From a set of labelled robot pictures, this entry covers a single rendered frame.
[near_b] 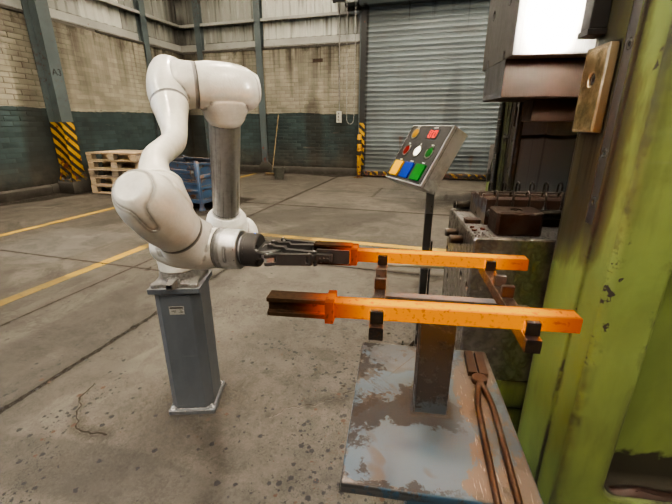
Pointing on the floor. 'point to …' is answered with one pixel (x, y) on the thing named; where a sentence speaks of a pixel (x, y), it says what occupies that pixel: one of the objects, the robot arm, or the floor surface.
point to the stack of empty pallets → (129, 159)
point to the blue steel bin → (194, 178)
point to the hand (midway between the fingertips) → (334, 254)
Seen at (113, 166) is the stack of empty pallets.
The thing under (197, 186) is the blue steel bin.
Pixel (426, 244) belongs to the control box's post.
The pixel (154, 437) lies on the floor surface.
